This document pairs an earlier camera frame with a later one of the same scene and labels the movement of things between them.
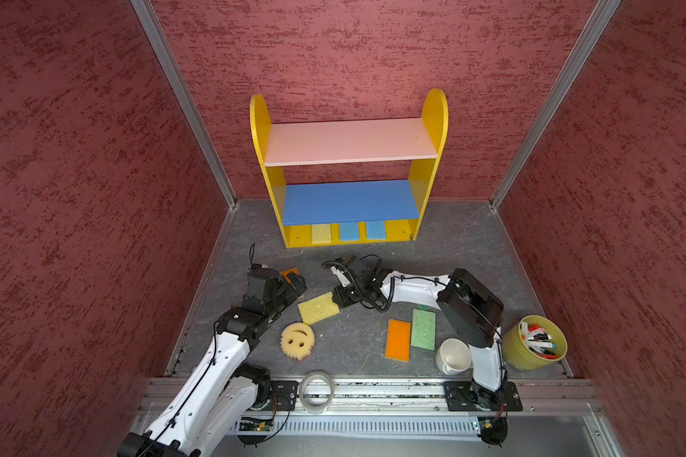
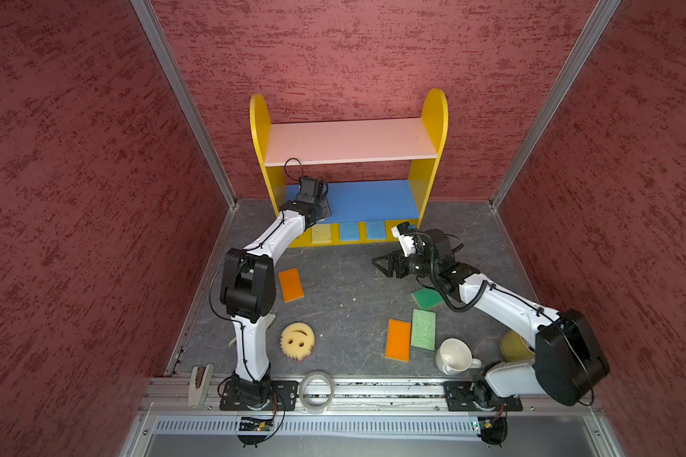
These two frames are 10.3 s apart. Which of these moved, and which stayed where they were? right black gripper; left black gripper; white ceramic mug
Moved: left black gripper; right black gripper
Stayed: white ceramic mug
